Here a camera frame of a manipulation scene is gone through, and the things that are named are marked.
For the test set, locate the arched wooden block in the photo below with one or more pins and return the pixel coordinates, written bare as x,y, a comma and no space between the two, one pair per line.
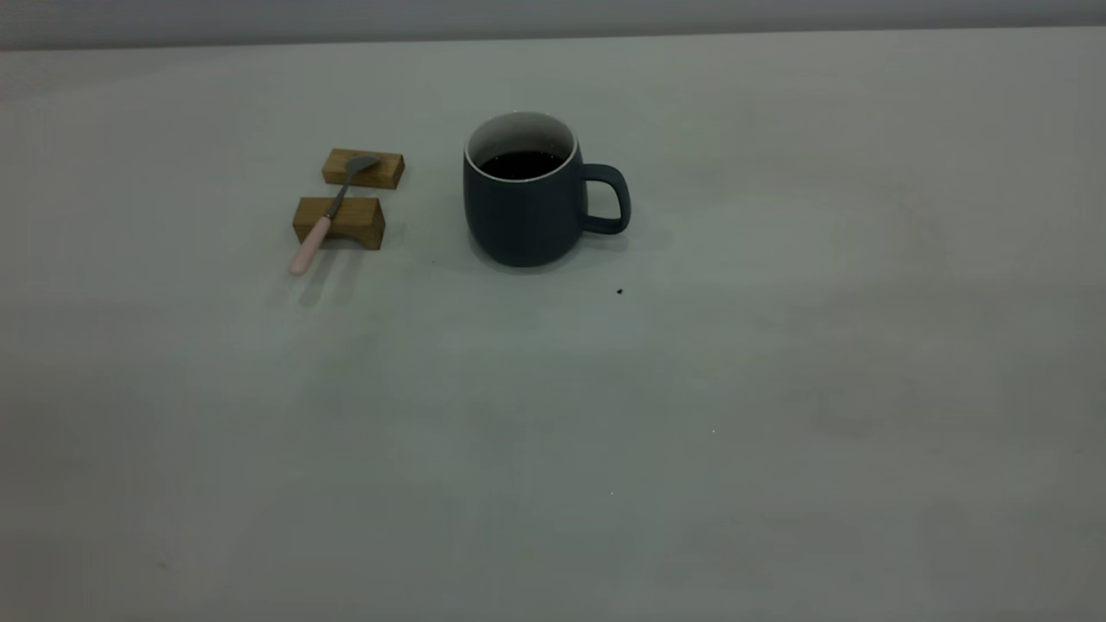
354,219

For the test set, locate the flat rectangular wooden block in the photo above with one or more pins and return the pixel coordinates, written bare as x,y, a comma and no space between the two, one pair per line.
384,170

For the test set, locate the dark grey ceramic mug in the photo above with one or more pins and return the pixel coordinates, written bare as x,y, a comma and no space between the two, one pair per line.
518,220

